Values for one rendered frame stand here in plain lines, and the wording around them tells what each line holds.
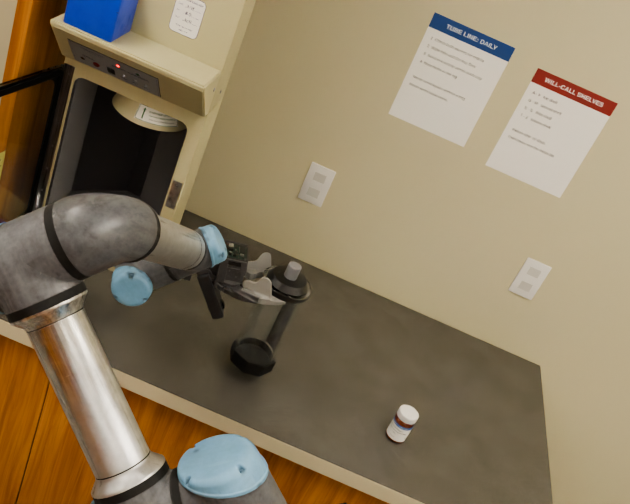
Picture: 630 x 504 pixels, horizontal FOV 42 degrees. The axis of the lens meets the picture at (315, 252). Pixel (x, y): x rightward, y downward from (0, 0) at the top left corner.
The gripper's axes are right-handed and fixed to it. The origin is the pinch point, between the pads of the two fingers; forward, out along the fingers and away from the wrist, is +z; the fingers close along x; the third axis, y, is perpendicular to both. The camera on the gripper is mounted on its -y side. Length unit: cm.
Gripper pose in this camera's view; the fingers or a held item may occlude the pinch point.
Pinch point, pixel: (280, 289)
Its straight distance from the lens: 170.7
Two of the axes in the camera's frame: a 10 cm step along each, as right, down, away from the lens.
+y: 2.8, -8.1, -5.1
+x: -0.5, -5.5, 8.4
